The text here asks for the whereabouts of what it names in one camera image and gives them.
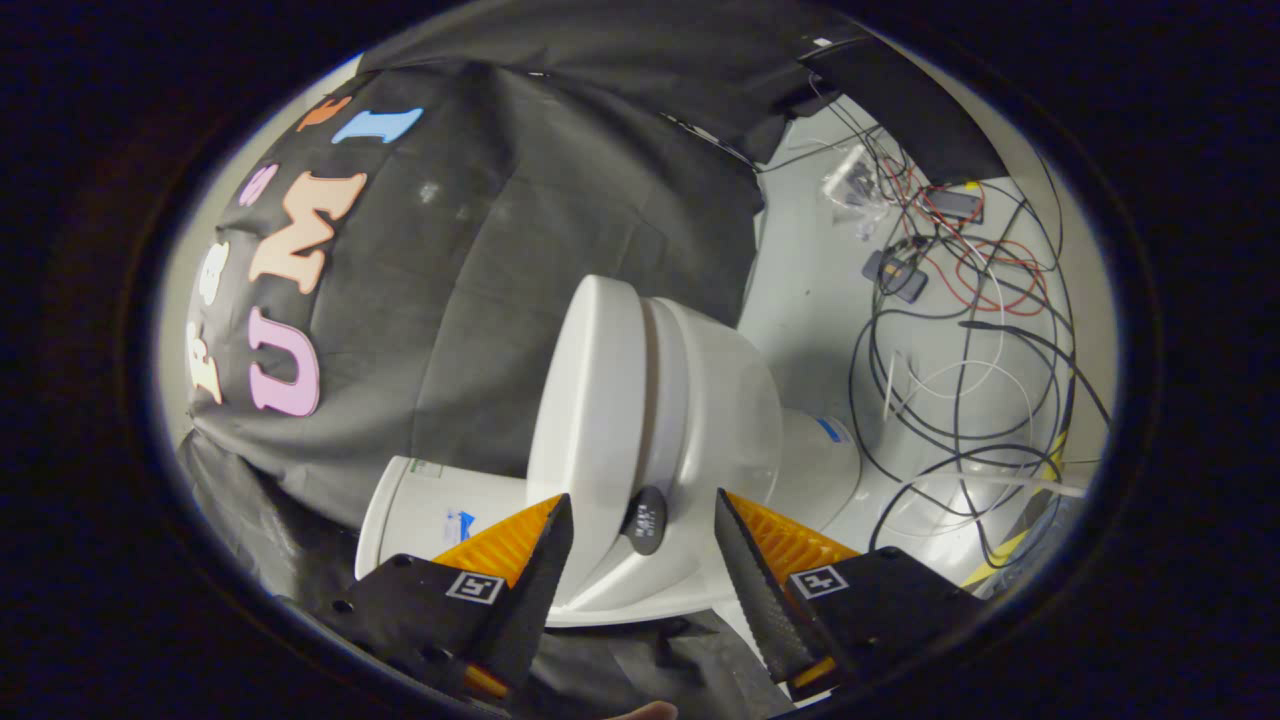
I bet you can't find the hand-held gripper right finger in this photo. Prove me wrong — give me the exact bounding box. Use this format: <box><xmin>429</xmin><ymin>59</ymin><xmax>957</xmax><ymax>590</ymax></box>
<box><xmin>714</xmin><ymin>488</ymin><xmax>986</xmax><ymax>701</ymax></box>

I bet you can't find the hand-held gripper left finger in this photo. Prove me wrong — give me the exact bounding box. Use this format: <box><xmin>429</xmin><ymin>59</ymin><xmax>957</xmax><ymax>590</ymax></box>
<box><xmin>305</xmin><ymin>493</ymin><xmax>575</xmax><ymax>701</ymax></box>

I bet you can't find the white toilet lid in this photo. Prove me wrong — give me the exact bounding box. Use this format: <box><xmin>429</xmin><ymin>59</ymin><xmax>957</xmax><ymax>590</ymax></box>
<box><xmin>527</xmin><ymin>275</ymin><xmax>669</xmax><ymax>613</ymax></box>

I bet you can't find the small dark device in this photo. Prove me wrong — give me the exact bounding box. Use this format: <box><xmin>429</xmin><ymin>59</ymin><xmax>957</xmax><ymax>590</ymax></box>
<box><xmin>930</xmin><ymin>185</ymin><xmax>986</xmax><ymax>224</ymax></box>
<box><xmin>862</xmin><ymin>248</ymin><xmax>930</xmax><ymax>304</ymax></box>

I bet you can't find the black backdrop cloth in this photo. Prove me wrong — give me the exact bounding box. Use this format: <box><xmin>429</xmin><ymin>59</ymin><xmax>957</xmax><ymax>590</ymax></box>
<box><xmin>175</xmin><ymin>0</ymin><xmax>873</xmax><ymax>720</ymax></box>

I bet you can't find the clear plastic bag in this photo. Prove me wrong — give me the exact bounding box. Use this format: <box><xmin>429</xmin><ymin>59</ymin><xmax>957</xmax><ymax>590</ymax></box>
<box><xmin>823</xmin><ymin>143</ymin><xmax>893</xmax><ymax>239</ymax></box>

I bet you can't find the dark flat panel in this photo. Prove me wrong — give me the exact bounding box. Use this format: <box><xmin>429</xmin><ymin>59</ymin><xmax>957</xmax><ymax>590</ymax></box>
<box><xmin>798</xmin><ymin>38</ymin><xmax>1009</xmax><ymax>187</ymax></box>

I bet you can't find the tangle of black cables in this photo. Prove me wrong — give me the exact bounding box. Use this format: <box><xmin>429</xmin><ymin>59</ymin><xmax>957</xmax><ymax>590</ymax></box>
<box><xmin>790</xmin><ymin>70</ymin><xmax>1113</xmax><ymax>591</ymax></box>

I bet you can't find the white cable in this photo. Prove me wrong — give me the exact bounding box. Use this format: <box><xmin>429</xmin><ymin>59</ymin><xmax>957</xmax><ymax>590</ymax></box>
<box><xmin>888</xmin><ymin>235</ymin><xmax>1043</xmax><ymax>471</ymax></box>

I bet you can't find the red cable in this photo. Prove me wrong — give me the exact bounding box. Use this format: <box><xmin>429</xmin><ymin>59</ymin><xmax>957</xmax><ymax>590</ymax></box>
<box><xmin>880</xmin><ymin>155</ymin><xmax>1051</xmax><ymax>317</ymax></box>

